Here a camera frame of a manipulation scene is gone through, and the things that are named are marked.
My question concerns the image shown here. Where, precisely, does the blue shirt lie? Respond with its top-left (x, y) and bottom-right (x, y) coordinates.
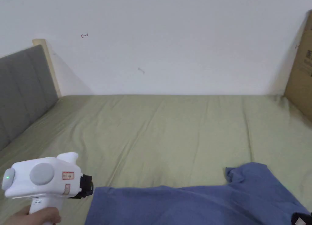
top-left (84, 162), bottom-right (310, 225)

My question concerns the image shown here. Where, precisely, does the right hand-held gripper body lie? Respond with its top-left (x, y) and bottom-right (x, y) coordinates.
top-left (291, 212), bottom-right (312, 225)

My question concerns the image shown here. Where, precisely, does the bed with pale green sheet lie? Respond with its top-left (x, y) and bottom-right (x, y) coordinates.
top-left (0, 94), bottom-right (312, 225)

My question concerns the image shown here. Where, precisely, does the grey padded headboard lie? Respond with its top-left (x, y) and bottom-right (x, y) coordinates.
top-left (0, 38), bottom-right (62, 151)

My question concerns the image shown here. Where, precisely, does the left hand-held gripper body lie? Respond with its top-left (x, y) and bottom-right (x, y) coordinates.
top-left (1, 152), bottom-right (94, 215)

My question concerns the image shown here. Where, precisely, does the brown cardboard carton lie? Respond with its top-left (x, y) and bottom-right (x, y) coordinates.
top-left (283, 10), bottom-right (312, 124)

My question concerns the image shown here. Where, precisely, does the person's left hand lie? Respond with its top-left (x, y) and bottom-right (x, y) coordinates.
top-left (0, 206), bottom-right (62, 225)

